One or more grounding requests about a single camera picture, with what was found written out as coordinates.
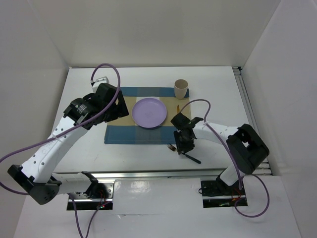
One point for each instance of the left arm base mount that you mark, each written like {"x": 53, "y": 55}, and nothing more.
{"x": 97, "y": 195}

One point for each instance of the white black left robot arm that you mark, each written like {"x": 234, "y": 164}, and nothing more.
{"x": 36, "y": 175}

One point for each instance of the aluminium frame rail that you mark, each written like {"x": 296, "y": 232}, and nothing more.
{"x": 217, "y": 92}

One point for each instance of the beige cup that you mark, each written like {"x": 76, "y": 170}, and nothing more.
{"x": 180, "y": 88}

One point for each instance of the purple plate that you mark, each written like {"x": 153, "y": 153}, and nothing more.
{"x": 149, "y": 112}

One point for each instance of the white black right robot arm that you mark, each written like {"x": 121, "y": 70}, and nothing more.
{"x": 246, "y": 149}

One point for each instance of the gold fork dark handle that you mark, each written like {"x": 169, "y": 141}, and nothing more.
{"x": 174, "y": 149}

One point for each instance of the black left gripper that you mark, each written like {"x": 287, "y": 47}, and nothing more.
{"x": 120, "y": 109}

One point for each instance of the blue tan striped placemat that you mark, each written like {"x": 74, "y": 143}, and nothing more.
{"x": 125, "y": 131}

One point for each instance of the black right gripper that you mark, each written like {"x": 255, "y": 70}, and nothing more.
{"x": 186, "y": 148}

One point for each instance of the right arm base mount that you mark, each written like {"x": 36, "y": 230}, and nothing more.
{"x": 217, "y": 194}

